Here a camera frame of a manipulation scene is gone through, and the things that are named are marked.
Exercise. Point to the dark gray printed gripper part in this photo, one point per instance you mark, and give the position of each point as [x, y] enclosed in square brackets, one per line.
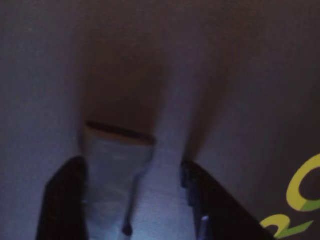
[112, 175]

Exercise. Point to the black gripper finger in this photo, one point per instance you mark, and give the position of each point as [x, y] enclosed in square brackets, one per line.
[225, 222]
[62, 212]

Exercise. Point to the gray WOWROBO mat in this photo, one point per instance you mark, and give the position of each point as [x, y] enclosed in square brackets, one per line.
[250, 100]

